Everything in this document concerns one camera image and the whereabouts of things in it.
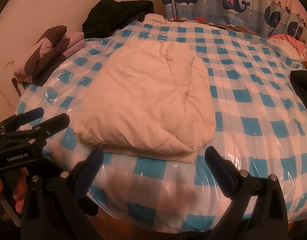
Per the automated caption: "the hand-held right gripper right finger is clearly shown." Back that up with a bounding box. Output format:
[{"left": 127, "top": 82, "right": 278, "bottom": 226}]
[{"left": 205, "top": 146, "right": 286, "bottom": 240}]

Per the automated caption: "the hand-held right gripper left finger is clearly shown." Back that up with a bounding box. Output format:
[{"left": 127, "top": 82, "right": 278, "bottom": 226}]
[{"left": 20, "top": 147, "right": 105, "bottom": 240}]

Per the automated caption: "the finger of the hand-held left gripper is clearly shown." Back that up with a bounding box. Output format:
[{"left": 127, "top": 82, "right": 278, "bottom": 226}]
[
  {"left": 0, "top": 107, "right": 44, "bottom": 137},
  {"left": 3, "top": 113, "right": 70, "bottom": 143}
]

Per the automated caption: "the white padded coat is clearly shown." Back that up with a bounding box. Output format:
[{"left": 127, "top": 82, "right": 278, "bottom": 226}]
[{"left": 74, "top": 41, "right": 217, "bottom": 163}]

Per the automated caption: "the person's left hand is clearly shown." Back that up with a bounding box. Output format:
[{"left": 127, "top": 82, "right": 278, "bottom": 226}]
[{"left": 0, "top": 168, "right": 29, "bottom": 214}]

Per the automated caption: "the dark narrow object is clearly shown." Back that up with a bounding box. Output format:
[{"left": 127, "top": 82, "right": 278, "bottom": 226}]
[{"left": 11, "top": 77, "right": 23, "bottom": 98}]

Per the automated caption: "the purple and brown folded blanket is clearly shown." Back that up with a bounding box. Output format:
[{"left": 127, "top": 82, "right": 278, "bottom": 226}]
[{"left": 14, "top": 25, "right": 85, "bottom": 86}]

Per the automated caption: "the blue checkered plastic-covered bedding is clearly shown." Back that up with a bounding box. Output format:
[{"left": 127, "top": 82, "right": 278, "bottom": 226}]
[{"left": 15, "top": 19, "right": 307, "bottom": 232}]

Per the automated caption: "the dark cloth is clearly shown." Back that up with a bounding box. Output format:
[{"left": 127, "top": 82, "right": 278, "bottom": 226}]
[{"left": 289, "top": 69, "right": 307, "bottom": 117}]

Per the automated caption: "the black jacket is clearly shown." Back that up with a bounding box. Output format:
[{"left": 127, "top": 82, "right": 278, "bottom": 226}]
[{"left": 82, "top": 0, "right": 154, "bottom": 39}]

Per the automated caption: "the brown crumpled fabric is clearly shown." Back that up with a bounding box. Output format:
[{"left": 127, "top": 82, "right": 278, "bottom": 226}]
[{"left": 210, "top": 22, "right": 259, "bottom": 34}]

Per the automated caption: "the pink cloth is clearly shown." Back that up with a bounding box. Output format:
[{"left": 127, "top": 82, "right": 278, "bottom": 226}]
[{"left": 268, "top": 33, "right": 307, "bottom": 56}]

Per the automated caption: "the whale print curtain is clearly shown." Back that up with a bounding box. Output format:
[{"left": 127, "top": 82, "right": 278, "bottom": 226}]
[{"left": 158, "top": 0, "right": 307, "bottom": 38}]

